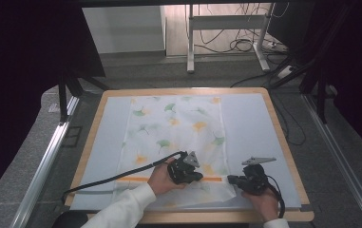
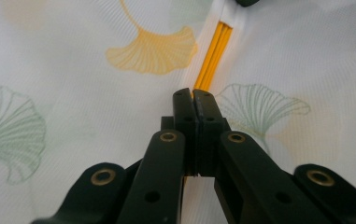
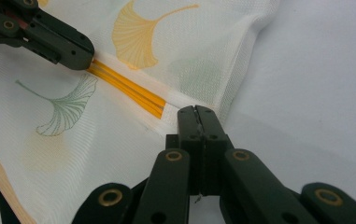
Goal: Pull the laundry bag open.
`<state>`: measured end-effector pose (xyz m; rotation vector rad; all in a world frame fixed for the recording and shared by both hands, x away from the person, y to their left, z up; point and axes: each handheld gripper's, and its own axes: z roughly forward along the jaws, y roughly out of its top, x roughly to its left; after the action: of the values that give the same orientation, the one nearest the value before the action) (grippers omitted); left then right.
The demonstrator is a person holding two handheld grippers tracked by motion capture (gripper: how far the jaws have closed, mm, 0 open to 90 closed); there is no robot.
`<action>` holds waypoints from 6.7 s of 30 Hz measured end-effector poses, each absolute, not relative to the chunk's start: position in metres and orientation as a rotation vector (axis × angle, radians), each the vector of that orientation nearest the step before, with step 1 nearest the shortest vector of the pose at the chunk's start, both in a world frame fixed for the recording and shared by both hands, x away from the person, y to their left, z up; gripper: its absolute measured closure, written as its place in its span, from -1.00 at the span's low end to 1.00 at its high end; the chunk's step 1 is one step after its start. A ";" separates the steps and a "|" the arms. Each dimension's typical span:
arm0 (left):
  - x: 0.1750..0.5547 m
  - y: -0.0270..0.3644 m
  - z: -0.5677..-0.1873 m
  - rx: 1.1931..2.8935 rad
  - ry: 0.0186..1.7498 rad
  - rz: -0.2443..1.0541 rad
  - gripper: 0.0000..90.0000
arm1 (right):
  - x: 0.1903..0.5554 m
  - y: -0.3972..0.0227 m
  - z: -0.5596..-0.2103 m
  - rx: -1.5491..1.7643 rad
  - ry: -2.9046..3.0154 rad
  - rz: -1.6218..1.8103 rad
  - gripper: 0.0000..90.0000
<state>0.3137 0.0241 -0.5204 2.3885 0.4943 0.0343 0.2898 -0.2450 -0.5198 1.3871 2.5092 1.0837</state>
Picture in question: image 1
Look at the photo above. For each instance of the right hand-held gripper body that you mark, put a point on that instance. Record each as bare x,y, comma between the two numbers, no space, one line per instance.
256,180

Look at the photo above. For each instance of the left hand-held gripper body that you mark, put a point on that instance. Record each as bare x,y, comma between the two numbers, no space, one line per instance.
178,172

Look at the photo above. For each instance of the white leaf-print pillowcase orange zipper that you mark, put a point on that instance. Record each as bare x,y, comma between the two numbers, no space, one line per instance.
175,133

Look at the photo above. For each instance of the person's left hand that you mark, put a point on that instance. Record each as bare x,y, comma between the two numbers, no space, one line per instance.
161,180

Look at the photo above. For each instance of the person's right hand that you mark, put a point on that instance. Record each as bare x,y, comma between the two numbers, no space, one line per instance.
265,204

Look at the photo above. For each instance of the white table mat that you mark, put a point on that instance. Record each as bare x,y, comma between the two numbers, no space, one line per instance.
251,126

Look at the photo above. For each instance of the black metal stand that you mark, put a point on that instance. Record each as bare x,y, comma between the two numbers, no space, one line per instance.
62,98
321,95

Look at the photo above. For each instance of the dark floor hatch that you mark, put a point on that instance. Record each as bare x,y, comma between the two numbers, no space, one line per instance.
72,136

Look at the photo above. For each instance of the white power strip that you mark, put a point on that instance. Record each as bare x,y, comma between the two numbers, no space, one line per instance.
285,71

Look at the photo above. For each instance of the person's dark-clothed leg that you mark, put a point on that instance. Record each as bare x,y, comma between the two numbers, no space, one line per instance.
69,220

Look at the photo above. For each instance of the white cabinet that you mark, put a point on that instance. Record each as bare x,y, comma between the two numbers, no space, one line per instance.
124,30

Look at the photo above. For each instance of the dark curtain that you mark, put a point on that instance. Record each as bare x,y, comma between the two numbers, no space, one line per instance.
20,79
359,63

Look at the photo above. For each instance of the aluminium floor rail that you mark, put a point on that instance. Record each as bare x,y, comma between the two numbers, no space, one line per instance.
47,164
340,158

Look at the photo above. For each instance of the white metal desk frame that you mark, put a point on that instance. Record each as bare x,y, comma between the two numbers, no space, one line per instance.
190,38

